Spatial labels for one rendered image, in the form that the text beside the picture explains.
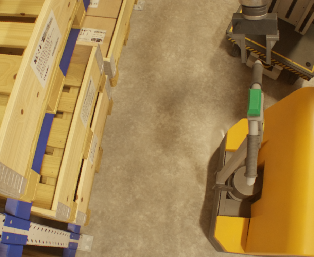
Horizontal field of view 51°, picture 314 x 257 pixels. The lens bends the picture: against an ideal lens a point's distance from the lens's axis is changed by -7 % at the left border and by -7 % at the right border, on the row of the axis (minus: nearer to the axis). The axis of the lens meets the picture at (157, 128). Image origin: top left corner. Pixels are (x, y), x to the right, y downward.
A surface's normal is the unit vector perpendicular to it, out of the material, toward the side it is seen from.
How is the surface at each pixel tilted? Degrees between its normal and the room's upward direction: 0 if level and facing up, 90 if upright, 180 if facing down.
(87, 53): 90
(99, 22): 0
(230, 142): 22
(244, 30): 62
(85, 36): 0
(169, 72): 0
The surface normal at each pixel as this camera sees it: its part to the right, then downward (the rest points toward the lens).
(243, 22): -0.28, 0.63
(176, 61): 0.00, -0.34
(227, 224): -0.37, -0.37
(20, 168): 0.99, 0.14
